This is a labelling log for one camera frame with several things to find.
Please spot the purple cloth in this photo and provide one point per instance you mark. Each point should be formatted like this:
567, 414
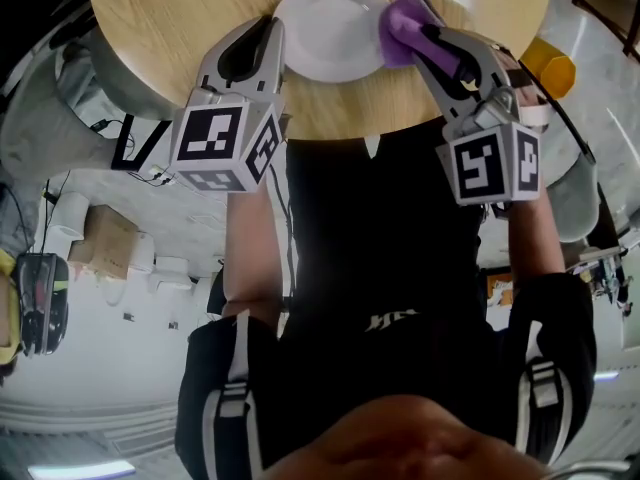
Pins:
397, 33

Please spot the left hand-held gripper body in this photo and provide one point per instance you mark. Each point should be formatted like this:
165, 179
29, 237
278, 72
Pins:
205, 138

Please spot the person in dark shirt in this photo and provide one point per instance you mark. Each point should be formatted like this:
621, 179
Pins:
370, 268

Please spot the white plate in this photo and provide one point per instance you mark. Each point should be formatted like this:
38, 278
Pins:
330, 28

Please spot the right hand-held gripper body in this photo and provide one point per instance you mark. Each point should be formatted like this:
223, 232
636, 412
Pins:
480, 168

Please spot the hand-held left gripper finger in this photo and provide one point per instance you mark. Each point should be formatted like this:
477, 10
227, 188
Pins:
209, 65
276, 75

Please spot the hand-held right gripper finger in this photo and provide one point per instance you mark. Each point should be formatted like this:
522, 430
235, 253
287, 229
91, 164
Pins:
440, 100
482, 50

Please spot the grey armchair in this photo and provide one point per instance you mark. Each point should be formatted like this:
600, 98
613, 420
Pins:
45, 118
575, 203

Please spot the round wooden side table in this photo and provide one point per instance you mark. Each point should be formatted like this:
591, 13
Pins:
165, 23

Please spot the cardboard box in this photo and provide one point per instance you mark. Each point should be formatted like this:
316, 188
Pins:
105, 240

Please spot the person's right hand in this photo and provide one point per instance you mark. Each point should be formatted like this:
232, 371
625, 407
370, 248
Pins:
522, 90

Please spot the yellow stool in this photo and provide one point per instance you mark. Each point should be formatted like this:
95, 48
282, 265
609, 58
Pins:
552, 70

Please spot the white power strip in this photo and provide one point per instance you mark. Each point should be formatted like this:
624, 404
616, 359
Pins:
162, 175

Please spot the person's left forearm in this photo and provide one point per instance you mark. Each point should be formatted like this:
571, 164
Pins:
252, 258

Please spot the person's right forearm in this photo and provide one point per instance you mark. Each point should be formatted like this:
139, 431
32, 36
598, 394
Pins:
535, 248

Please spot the person's face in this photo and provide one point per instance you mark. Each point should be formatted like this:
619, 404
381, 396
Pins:
425, 443

